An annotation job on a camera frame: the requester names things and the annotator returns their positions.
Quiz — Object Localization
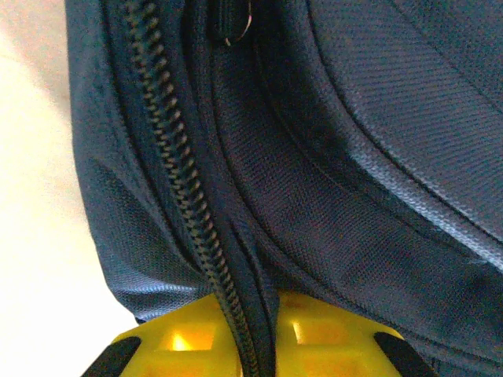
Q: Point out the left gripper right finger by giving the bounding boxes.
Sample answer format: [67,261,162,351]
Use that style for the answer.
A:
[274,292,429,377]

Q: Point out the navy blue backpack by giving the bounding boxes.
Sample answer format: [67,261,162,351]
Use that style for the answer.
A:
[64,0,503,377]

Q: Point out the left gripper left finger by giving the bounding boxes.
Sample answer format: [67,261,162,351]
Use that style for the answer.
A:
[84,294,247,377]

